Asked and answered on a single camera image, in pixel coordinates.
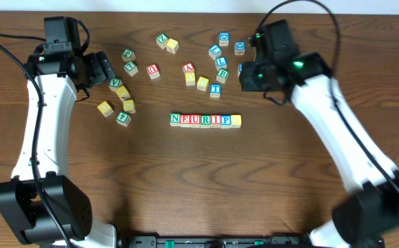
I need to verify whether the yellow S block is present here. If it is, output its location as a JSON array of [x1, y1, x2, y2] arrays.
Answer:
[[231, 114, 242, 128]]

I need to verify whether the blue P block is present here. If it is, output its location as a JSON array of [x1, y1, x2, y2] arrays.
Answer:
[[221, 115, 232, 129]]

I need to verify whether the red I block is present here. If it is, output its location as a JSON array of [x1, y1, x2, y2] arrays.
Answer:
[[210, 114, 221, 128]]

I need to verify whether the green R block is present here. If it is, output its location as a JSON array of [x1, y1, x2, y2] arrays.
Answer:
[[200, 114, 211, 128]]

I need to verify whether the red u block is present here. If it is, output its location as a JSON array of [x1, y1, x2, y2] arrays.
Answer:
[[146, 63, 160, 79], [190, 114, 201, 128]]

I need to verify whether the red E block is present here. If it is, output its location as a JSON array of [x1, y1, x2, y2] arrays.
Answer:
[[180, 114, 191, 127]]

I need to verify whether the green N block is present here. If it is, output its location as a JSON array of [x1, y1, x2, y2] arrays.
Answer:
[[170, 113, 181, 126]]

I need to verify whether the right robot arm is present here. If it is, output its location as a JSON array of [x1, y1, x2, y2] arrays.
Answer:
[[239, 20, 399, 247]]

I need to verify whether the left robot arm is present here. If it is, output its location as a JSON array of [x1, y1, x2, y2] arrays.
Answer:
[[0, 17, 123, 247]]

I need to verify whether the blue S block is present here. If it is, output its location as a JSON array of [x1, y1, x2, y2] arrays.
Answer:
[[238, 63, 242, 77]]

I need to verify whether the green V block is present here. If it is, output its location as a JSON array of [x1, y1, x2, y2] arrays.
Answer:
[[109, 77, 123, 91]]

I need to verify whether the green J block left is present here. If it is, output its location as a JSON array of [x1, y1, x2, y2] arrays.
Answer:
[[121, 49, 136, 62]]

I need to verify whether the green 7 block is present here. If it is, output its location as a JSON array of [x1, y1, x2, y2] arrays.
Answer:
[[123, 61, 139, 76]]

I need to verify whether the blue D block right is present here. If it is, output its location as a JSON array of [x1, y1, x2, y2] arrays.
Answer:
[[234, 41, 246, 56]]

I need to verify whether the blue d block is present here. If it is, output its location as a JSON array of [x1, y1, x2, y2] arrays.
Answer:
[[218, 32, 230, 47], [234, 41, 246, 56]]

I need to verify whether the green B block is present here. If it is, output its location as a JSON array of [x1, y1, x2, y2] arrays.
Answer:
[[216, 68, 229, 83]]

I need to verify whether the yellow K block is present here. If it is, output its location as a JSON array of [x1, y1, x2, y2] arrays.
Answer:
[[115, 85, 131, 101]]

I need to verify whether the blue L block lower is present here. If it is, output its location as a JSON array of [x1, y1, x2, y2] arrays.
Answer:
[[215, 56, 227, 71]]

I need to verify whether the blue l block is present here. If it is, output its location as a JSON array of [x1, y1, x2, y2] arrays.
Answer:
[[208, 44, 222, 60], [215, 56, 227, 71]]

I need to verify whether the yellow G block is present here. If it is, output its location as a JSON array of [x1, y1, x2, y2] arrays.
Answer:
[[97, 101, 114, 117]]

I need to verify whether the blue T block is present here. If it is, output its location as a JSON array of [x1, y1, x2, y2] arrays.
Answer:
[[210, 83, 222, 98]]

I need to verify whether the blue L block upper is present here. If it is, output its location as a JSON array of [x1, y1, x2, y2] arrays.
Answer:
[[208, 44, 222, 60]]

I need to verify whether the yellow O block left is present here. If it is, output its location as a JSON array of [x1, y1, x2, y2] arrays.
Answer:
[[123, 99, 136, 113]]

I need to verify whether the yellow o block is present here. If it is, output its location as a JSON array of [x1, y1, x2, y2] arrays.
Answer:
[[123, 99, 136, 113], [185, 72, 196, 86]]

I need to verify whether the blue D block top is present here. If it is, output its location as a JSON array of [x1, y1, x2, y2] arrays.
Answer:
[[218, 32, 230, 47]]

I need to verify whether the yellow C block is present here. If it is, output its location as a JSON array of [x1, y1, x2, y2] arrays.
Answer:
[[196, 76, 209, 92]]

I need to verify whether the green 4 block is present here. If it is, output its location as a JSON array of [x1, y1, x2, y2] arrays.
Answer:
[[116, 111, 131, 127]]

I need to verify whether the yellow O block centre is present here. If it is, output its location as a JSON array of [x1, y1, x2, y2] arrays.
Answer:
[[185, 72, 196, 86]]

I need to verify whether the red A block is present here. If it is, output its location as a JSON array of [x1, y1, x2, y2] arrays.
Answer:
[[182, 62, 195, 74]]

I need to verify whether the green Z block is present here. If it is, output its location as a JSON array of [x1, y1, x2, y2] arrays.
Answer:
[[156, 33, 169, 49]]

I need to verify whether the yellow block beside Z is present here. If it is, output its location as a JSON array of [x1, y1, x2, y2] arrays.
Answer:
[[165, 39, 179, 54]]

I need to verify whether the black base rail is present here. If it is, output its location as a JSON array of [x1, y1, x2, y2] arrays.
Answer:
[[116, 235, 386, 248]]

